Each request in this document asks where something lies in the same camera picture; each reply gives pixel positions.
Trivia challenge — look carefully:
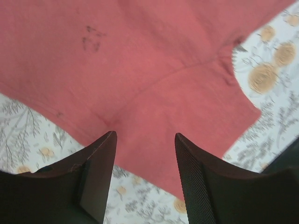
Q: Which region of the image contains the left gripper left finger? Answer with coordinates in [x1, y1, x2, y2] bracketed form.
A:
[0, 131, 117, 224]

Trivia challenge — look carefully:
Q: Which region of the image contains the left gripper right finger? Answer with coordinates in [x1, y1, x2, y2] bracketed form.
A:
[175, 133, 299, 224]

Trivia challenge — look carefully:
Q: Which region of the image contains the dusty pink t shirt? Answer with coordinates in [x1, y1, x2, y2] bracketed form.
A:
[0, 0, 292, 198]

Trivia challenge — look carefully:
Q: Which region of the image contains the floral patterned table mat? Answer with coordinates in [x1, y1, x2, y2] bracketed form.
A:
[0, 3, 299, 224]

